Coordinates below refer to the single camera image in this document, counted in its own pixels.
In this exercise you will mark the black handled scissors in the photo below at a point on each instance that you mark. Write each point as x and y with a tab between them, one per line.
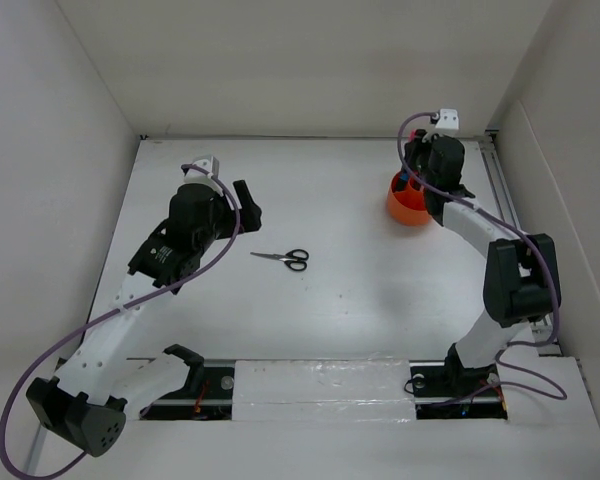
296	260

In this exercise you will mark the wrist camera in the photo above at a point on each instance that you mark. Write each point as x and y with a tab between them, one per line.
202	169
446	122

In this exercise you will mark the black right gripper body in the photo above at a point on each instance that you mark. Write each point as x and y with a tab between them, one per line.
418	158

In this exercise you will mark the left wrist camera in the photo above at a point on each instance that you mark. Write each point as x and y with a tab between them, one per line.
202	169

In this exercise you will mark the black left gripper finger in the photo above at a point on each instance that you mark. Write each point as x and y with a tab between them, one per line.
244	195
251	217

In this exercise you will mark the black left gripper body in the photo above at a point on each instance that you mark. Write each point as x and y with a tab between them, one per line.
224	220

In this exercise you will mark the orange round compartment container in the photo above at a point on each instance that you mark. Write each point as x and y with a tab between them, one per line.
407	207

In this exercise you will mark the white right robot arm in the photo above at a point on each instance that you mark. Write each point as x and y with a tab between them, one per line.
521	282

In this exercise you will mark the aluminium rail right side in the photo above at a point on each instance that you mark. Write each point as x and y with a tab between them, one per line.
542	329

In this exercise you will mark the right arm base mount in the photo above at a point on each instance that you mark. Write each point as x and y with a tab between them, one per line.
448	391

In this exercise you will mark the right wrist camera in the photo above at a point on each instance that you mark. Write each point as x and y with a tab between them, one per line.
446	122

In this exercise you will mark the front metal rail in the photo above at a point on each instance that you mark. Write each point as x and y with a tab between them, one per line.
305	390

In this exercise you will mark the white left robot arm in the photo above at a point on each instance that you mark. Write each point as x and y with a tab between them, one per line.
88	401

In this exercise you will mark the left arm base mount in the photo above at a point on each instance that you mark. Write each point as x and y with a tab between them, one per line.
206	394

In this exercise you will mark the blue capped black highlighter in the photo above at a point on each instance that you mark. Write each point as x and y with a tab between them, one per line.
402	182

